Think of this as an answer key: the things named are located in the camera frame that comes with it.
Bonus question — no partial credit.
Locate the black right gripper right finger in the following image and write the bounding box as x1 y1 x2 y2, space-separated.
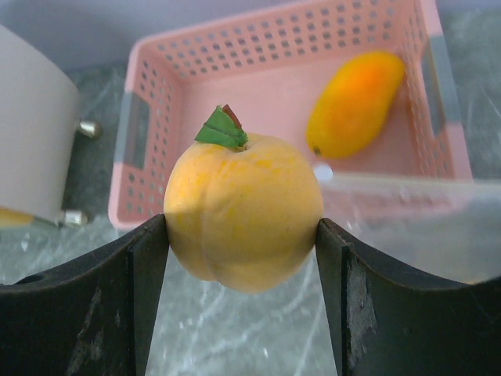
315 218 500 375

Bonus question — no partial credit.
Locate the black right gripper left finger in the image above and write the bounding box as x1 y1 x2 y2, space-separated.
1 215 169 375

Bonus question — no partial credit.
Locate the clear white-slider zip bag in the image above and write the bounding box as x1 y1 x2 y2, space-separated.
313 163 500 284

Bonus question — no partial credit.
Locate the fake yellow peach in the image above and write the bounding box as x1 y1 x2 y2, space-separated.
164 105 323 294

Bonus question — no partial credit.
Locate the fake yellow orange mango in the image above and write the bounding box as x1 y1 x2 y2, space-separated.
305 51 405 159

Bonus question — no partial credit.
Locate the round pastel mini drawer cabinet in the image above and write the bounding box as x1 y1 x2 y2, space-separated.
1 27 103 228

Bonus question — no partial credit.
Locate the pink perforated plastic basket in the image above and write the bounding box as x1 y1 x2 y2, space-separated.
108 1 472 230

